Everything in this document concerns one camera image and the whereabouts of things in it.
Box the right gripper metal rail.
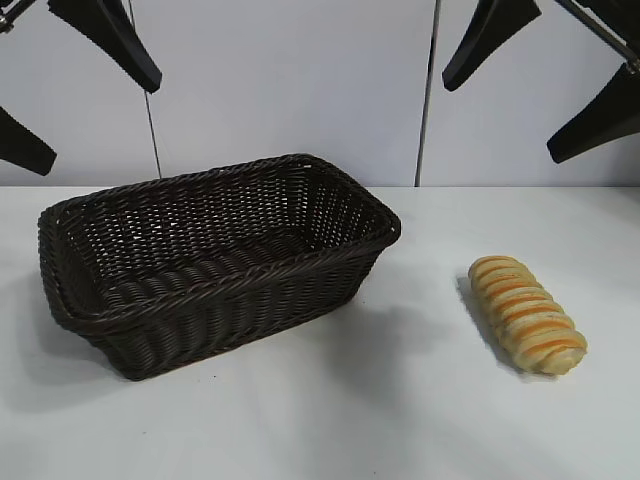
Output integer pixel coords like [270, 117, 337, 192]
[442, 0, 640, 164]

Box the left gripper metal rail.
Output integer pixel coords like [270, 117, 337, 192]
[0, 0, 164, 177]

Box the long striped bread loaf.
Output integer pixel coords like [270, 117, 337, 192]
[467, 254, 589, 377]

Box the dark brown wicker basket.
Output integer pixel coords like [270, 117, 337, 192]
[37, 153, 403, 384]

